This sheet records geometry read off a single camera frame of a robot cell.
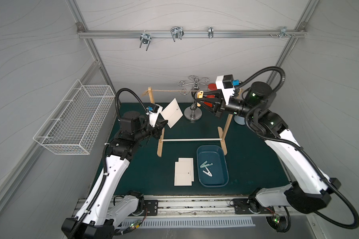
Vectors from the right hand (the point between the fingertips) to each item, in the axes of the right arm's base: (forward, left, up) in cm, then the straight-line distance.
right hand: (198, 95), depth 52 cm
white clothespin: (-9, -9, -51) cm, 52 cm away
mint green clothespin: (-5, -6, -50) cm, 51 cm away
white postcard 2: (-1, +3, -52) cm, 52 cm away
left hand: (+2, +15, -18) cm, 24 cm away
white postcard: (-10, +6, -52) cm, 53 cm away
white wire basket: (-2, +56, -20) cm, 59 cm away
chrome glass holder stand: (+37, +1, -52) cm, 63 cm away
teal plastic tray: (+3, -13, -52) cm, 54 cm away
